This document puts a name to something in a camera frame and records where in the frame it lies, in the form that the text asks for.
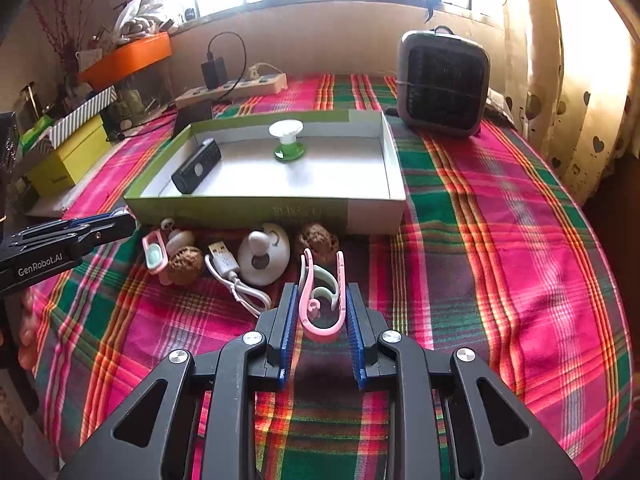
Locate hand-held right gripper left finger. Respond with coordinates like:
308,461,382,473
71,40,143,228
59,282,301,480

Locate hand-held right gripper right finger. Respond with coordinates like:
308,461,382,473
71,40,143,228
345,282,583,480

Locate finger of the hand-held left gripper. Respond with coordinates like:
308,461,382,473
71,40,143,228
0,216,137,261
10,208,130,241

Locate large pink plastic clip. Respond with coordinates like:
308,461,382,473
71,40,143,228
298,249,347,345

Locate small pink mint clip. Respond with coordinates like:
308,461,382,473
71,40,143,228
142,230,170,274

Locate small clear white jar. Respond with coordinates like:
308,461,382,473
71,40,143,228
160,217,197,257

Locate brown walnut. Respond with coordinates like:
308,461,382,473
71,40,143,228
166,245,205,286
294,223,341,266

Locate white usb cable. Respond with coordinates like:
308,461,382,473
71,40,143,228
205,241,272,317

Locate shallow green white cardboard box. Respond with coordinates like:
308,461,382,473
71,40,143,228
123,108,407,236

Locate person's left hand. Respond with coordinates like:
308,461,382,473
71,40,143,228
17,291,38,368

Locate yellow green box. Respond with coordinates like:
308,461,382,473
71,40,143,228
25,115,113,196

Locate white round plastic holder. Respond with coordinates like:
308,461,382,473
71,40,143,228
237,222,291,286

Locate black perforated rectangular device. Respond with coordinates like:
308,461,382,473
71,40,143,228
171,138,222,195

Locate green tissue pack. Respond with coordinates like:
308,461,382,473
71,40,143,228
20,115,53,151

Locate grey white striped box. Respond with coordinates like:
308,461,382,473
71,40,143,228
35,85,118,156

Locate clear glass tank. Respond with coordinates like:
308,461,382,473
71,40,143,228
102,67,173,131

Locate pink green plaid cloth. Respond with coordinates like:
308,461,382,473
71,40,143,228
22,72,631,480

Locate black smartphone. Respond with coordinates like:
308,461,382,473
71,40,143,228
172,101,215,141

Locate orange box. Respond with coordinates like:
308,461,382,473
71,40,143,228
77,31,173,92

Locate dried red branches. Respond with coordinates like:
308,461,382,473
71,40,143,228
30,0,83,91

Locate black charger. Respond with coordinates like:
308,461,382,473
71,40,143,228
201,52,227,91

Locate green white thread spool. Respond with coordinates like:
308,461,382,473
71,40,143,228
268,120,305,163

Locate white plastic bag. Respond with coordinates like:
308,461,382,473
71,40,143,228
112,0,171,41

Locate beige power strip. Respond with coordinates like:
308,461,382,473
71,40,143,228
175,72,288,109

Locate grey portable heater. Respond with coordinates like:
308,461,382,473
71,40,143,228
396,26,491,138

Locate beige handheld tool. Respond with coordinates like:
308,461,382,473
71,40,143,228
482,87,517,128

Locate beige heart print curtain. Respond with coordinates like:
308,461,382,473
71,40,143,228
500,0,638,206

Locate black charger cable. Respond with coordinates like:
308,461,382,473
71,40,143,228
207,31,248,103

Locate white power cord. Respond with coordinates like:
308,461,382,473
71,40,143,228
241,62,283,81

